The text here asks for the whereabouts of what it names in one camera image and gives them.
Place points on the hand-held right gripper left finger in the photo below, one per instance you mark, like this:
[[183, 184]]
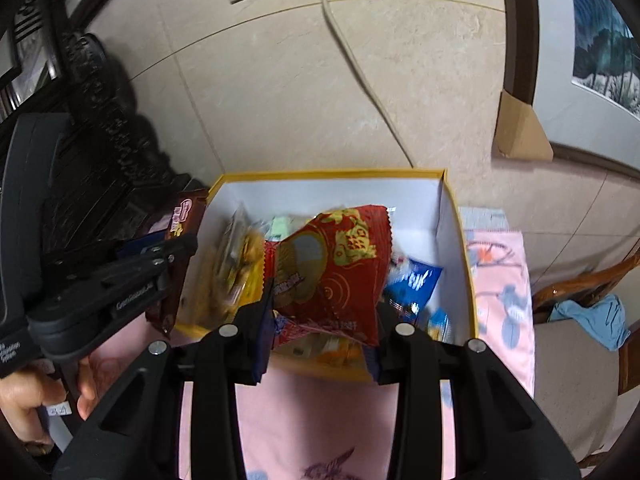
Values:
[[250, 330]]

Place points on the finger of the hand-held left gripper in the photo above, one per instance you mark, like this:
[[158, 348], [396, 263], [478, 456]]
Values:
[[142, 246], [150, 270]]

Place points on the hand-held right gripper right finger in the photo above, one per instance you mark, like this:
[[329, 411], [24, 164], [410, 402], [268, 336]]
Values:
[[395, 340]]

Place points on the brown chocolate bar packet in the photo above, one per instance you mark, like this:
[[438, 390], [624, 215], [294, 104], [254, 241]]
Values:
[[182, 220]]

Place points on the orange cracker packet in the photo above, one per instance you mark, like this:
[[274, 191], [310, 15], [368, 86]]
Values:
[[240, 270]]

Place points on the blue cookie packet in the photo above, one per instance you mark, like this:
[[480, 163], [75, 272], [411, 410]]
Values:
[[415, 280]]

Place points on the red gold-print snack packet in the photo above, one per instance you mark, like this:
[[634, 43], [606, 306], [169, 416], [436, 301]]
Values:
[[330, 270]]

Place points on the light green snack packet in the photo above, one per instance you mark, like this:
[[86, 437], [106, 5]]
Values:
[[279, 226]]

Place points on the yellow cardboard box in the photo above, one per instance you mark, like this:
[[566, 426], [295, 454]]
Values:
[[450, 240]]

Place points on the person's left hand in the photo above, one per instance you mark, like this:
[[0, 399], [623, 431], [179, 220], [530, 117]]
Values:
[[20, 400]]

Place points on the dark carved wooden bench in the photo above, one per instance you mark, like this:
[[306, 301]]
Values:
[[100, 135]]

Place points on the pink floral tablecloth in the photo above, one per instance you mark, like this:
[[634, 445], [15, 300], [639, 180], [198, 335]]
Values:
[[310, 420]]

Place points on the wooden chair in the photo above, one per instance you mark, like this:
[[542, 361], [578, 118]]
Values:
[[570, 385]]

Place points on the blue cloth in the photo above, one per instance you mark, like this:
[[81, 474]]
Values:
[[600, 320]]

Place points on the cardboard corner protector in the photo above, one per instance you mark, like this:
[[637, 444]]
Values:
[[520, 132]]

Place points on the framed lotus painting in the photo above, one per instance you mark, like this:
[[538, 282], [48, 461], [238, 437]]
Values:
[[590, 60]]

